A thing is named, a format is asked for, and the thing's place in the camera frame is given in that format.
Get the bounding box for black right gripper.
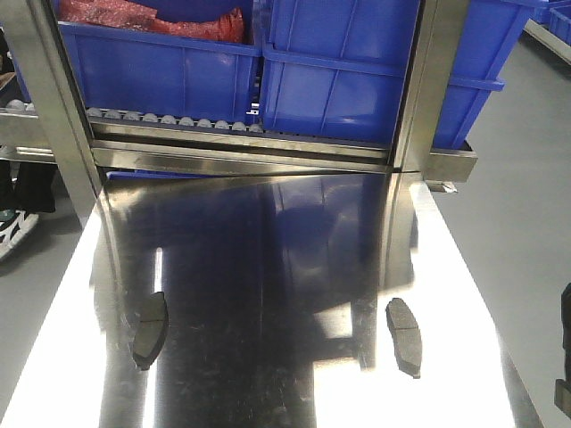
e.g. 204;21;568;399
560;284;571;383

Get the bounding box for grey brake pad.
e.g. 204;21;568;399
132;292;169;371
385;298;423;379
554;379;571;418

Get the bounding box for steel roller conveyor rack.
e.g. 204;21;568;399
1;1;477;221

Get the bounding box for far blue bins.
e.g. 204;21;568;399
532;1;570;39

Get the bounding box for right blue plastic bin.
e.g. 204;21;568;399
260;1;542;149

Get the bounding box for blue plastic bin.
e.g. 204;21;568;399
49;0;263;126
260;1;542;149

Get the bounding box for red plastic bag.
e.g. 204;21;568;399
57;0;246;45

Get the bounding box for left blue plastic bin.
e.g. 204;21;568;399
49;0;263;126

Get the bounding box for white black sneaker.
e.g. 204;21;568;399
1;210;39;260

